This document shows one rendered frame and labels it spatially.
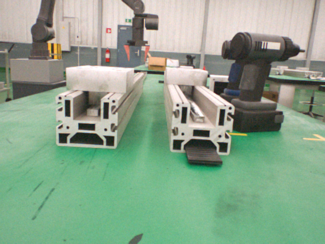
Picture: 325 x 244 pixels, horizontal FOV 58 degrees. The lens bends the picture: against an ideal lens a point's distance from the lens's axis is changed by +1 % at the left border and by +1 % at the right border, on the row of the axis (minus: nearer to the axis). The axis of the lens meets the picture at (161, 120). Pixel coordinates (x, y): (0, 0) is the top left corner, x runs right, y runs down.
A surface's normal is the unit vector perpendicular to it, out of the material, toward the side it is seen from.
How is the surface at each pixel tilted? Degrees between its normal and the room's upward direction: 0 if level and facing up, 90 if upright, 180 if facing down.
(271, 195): 0
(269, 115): 90
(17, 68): 90
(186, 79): 90
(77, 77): 90
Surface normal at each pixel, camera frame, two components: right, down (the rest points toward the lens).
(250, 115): 0.37, 0.22
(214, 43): -0.03, 0.21
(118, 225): 0.06, -0.98
